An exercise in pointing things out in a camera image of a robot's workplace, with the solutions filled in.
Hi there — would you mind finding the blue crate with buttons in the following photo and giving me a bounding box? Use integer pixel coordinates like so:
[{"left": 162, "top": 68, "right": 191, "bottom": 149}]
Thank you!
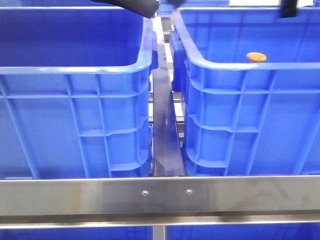
[{"left": 0, "top": 6, "right": 158, "bottom": 180}]

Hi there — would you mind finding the lower blue crate right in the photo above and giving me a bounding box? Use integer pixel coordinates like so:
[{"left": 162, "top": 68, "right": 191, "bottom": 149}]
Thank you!
[{"left": 166, "top": 223, "right": 320, "bottom": 240}]

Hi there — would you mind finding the steel divider bar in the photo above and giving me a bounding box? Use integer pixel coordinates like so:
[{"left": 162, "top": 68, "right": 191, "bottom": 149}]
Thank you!
[{"left": 151, "top": 37, "right": 186, "bottom": 177}]

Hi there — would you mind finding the lower blue crate left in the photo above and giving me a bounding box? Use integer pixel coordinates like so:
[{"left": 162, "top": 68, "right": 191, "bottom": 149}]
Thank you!
[{"left": 0, "top": 226, "right": 153, "bottom": 240}]

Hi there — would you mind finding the steel front rail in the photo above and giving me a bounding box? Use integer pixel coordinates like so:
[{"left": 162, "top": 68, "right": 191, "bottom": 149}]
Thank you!
[{"left": 0, "top": 175, "right": 320, "bottom": 229}]

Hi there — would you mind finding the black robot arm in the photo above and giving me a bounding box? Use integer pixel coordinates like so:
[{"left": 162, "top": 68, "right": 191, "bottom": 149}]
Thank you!
[
  {"left": 94, "top": 0, "right": 160, "bottom": 19},
  {"left": 279, "top": 0, "right": 298, "bottom": 18}
]

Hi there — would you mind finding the far blue crate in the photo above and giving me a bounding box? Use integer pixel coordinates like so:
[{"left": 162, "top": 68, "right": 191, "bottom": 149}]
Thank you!
[{"left": 157, "top": 0, "right": 230, "bottom": 16}]

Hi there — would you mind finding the yellow push button raised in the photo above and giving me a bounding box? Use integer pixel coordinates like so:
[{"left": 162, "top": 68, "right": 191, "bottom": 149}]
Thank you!
[{"left": 246, "top": 52, "right": 267, "bottom": 63}]

